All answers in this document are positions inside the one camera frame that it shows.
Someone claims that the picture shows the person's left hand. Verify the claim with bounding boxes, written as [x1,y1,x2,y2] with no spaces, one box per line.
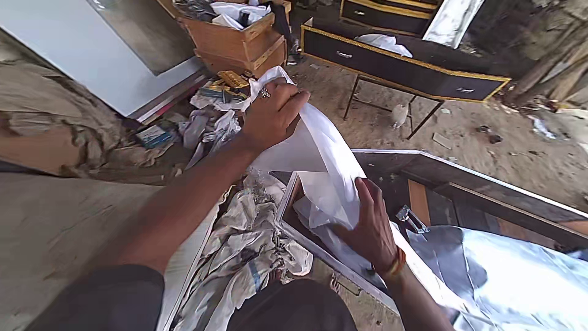
[242,77,311,153]

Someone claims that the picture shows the person's right hand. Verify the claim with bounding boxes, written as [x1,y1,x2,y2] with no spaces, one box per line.
[330,177,399,276]

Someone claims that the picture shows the white satin cloth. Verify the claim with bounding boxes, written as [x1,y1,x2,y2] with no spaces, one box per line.
[248,66,497,326]

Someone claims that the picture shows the person's left forearm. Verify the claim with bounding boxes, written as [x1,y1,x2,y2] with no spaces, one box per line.
[85,131,262,276]

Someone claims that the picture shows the person's right forearm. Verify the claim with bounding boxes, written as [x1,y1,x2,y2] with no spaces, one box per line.
[380,248,455,331]

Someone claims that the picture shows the silver metal staple gun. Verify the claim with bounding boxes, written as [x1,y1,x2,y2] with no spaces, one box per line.
[396,205,431,234]

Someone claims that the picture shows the gold ornate trim pieces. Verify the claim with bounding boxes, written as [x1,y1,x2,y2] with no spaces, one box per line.
[212,69,253,99]

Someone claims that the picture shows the open coffin with white rim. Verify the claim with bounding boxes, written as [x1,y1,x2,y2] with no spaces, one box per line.
[275,149,588,318]

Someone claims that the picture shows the black cloth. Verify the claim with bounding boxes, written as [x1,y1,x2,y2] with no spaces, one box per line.
[266,1,295,56]

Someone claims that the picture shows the heap of whitish rags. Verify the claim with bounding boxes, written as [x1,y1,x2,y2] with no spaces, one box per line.
[178,94,249,168]

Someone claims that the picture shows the white plastic sheet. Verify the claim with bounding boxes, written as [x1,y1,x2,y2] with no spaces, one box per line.
[210,2,272,31]

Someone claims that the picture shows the black metal trestle stand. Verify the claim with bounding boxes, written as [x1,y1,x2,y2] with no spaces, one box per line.
[344,74,445,140]

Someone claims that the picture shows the crumpled beige sacking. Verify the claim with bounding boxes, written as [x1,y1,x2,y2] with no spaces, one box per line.
[170,169,314,331]

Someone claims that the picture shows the person's legs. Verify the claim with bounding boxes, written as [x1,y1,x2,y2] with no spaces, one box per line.
[226,279,358,331]

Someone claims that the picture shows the black coffin with gold trim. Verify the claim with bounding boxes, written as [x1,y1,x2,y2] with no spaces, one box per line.
[301,17,511,103]

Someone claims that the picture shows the white cloth bundle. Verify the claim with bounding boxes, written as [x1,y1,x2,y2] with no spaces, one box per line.
[355,33,413,58]

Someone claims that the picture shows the black plastic bag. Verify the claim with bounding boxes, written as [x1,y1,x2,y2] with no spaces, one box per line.
[173,0,217,22]

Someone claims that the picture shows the black drawer-like coffin, gold trim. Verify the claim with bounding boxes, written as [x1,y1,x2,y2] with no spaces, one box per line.
[339,0,442,38]

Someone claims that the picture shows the blue and white small box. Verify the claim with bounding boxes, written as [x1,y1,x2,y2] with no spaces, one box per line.
[135,123,173,149]

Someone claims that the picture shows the shiny silver-white sheet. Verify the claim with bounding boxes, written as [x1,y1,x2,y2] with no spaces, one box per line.
[390,224,588,331]

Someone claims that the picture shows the white weathered board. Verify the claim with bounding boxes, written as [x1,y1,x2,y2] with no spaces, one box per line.
[423,0,486,49]

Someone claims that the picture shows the large white framed panel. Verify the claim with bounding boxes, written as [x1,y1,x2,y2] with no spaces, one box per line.
[0,0,204,118]

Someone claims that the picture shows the stack of wooden planks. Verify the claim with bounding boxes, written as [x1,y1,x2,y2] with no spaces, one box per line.
[510,14,588,111]

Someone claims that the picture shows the crumpled brown tarp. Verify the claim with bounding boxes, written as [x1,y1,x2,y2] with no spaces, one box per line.
[0,34,175,182]

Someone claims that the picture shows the light brown board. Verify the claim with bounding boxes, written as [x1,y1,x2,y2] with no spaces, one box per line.
[0,172,230,331]

